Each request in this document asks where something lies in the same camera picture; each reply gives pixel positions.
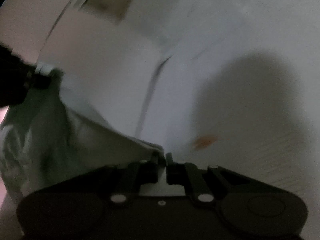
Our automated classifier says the light blue garment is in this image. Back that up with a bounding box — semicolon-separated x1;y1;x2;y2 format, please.
1;11;164;204

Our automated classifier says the white carrot print bedsheet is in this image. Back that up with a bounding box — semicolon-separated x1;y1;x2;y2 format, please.
0;0;320;240

